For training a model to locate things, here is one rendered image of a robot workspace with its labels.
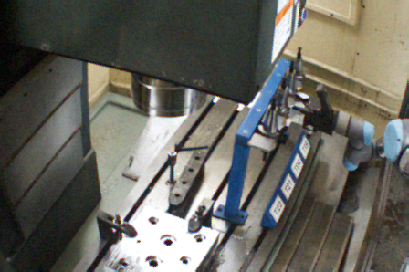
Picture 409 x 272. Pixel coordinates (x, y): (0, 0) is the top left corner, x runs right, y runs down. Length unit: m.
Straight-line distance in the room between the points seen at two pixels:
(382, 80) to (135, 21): 1.37
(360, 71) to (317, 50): 0.22
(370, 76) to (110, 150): 1.23
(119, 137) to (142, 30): 1.53
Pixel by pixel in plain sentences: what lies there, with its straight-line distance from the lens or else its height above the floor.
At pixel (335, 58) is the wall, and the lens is 2.05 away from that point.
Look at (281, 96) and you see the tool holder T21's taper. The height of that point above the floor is 1.27.
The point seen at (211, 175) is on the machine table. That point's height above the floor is 0.90.
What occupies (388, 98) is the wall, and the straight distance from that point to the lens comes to 2.09.
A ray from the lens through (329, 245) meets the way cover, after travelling 1.82.
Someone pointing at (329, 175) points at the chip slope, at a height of 0.74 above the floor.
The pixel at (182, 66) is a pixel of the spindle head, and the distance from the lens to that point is 0.88.
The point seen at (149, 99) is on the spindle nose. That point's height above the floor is 1.50.
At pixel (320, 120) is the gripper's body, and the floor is 1.16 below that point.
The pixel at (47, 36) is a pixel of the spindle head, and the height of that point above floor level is 1.63.
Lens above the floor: 2.09
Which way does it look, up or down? 39 degrees down
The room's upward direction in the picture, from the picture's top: 5 degrees clockwise
